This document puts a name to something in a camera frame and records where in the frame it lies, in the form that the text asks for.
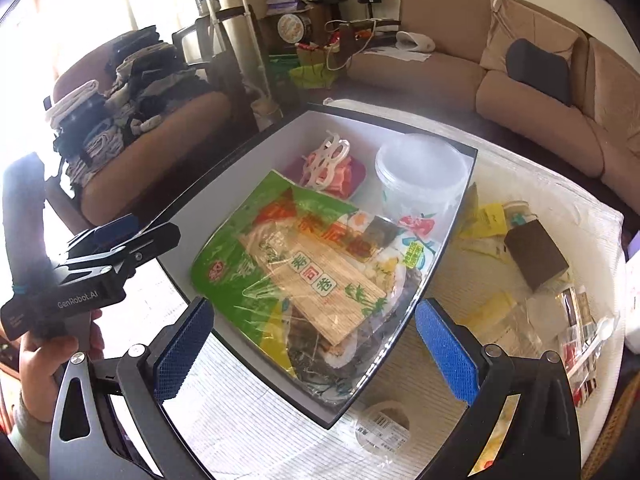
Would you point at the dark blue lumbar cushion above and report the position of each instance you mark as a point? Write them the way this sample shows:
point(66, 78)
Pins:
point(546, 72)

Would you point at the small yellow sachet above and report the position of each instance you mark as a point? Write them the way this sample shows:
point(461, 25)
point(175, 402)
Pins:
point(477, 221)

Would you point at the white round plastic container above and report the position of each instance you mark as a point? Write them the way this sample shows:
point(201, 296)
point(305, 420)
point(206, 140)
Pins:
point(421, 176)

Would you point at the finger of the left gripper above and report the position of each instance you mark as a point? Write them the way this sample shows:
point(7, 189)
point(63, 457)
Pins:
point(141, 248)
point(104, 238)

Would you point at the brown armchair with clothes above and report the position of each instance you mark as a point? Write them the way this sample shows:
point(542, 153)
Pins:
point(134, 126)

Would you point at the person's left hand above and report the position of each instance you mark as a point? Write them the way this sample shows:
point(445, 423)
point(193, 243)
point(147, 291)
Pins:
point(39, 361)

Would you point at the brown fabric sofa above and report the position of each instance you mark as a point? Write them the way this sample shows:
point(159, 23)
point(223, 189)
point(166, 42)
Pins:
point(465, 76)

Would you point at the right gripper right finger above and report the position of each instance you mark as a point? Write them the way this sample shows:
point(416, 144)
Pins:
point(542, 441)

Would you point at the black storage box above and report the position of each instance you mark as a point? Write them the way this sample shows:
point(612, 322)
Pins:
point(207, 204)

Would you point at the green sushi kit package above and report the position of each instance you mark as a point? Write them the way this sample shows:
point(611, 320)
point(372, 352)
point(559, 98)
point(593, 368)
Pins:
point(318, 285)

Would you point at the yellow printed plastic bag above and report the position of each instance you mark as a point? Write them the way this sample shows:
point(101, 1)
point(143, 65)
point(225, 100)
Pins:
point(503, 321)

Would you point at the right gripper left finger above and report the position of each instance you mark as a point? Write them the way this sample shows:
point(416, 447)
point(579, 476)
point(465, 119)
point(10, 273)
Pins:
point(87, 441)

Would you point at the white tape roll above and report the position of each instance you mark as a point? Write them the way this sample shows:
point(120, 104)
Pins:
point(384, 429)

